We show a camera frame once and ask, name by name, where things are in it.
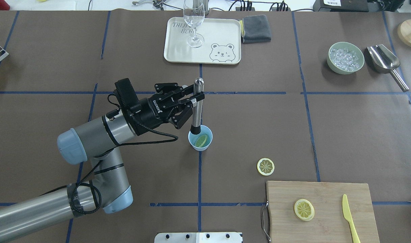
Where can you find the white bear serving tray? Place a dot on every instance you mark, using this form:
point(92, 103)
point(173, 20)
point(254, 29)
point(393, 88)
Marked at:
point(222, 42)

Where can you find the steel ice scoop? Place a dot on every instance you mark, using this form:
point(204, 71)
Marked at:
point(386, 62)

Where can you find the clear wine glass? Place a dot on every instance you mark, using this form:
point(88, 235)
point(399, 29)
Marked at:
point(194, 14)

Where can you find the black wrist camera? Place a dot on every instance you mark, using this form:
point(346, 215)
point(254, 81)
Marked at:
point(126, 96)

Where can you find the grey folded cloth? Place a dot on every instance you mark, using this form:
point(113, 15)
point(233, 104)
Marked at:
point(256, 29)

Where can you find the lemon slice on table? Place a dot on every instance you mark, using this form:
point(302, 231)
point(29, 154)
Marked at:
point(265, 166)

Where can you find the light blue cup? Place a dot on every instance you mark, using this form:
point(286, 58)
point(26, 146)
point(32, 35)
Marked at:
point(204, 130)

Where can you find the yellow sponge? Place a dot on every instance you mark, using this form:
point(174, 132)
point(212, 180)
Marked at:
point(242, 31)

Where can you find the steel muddler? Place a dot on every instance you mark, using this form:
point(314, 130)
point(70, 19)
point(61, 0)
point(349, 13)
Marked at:
point(197, 110)

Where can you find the yellow lemon slice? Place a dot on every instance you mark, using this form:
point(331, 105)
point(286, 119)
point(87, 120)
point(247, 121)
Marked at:
point(201, 141)

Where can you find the yellow plastic knife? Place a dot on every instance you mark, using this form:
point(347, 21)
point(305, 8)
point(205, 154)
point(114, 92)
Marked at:
point(348, 216)

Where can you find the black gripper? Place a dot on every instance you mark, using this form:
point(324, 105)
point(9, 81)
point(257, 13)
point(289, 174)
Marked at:
point(148, 112)

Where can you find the lemon slice on board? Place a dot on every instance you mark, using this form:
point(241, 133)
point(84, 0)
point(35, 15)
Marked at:
point(304, 210)

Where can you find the green bowl of ice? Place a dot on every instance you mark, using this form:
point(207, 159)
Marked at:
point(345, 58)

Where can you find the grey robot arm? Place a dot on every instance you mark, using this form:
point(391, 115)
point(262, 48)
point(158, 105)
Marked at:
point(30, 165)

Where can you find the metal base plate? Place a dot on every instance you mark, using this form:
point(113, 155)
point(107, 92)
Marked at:
point(199, 237)

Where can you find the wooden cutting board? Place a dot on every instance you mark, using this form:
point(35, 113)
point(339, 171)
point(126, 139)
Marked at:
point(328, 224)

